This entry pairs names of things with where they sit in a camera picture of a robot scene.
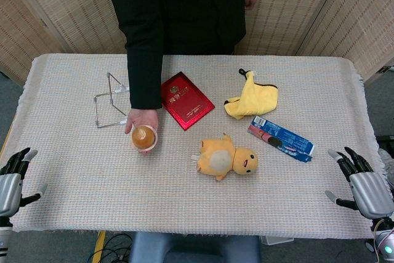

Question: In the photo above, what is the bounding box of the person's right hand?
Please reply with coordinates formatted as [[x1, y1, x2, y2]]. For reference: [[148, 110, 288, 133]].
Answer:
[[124, 108, 159, 136]]

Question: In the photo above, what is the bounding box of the robot right five-finger hand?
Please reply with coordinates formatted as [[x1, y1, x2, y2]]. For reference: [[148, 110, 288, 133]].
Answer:
[[325, 147, 394, 221]]

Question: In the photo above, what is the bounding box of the robot left five-finger hand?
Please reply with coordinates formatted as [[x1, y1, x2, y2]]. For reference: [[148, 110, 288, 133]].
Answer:
[[0, 147, 49, 218]]

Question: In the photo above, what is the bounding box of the amber jelly cup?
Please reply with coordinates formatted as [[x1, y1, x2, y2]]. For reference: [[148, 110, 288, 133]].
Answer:
[[131, 123, 159, 156]]

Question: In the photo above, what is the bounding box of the person's right forearm black sleeve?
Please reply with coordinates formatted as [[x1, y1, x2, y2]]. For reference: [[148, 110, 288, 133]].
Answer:
[[125, 13, 164, 111]]

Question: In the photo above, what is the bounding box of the red booklet with gold print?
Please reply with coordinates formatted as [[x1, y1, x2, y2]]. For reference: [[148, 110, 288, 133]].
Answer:
[[160, 71, 216, 132]]

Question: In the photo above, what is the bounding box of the person's black coat torso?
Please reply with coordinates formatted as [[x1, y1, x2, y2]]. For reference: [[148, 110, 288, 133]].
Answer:
[[103, 0, 265, 56]]

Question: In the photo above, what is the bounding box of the yellow plush toy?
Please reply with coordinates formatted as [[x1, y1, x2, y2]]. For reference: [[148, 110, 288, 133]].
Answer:
[[191, 132, 259, 182]]

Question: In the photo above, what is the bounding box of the yellow cloth with black trim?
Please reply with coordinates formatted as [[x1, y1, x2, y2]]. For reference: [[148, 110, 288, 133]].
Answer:
[[223, 68, 281, 121]]

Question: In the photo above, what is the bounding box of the blue cookie box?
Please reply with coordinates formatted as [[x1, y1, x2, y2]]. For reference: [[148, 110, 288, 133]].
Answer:
[[247, 115, 317, 164]]

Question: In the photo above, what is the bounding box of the white woven tablecloth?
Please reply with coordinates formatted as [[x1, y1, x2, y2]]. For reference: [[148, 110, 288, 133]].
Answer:
[[0, 53, 384, 240]]

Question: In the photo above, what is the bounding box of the woven bamboo screen panel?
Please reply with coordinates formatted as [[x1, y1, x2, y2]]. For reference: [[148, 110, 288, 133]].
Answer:
[[0, 0, 67, 84], [297, 0, 394, 84], [12, 0, 342, 56]]

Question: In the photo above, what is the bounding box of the metal wire display stand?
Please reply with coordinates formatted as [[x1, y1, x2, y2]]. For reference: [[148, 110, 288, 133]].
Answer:
[[93, 72, 132, 129]]

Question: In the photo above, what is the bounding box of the black cable bundle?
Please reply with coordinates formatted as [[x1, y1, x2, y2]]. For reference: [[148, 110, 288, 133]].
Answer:
[[100, 232, 134, 263]]

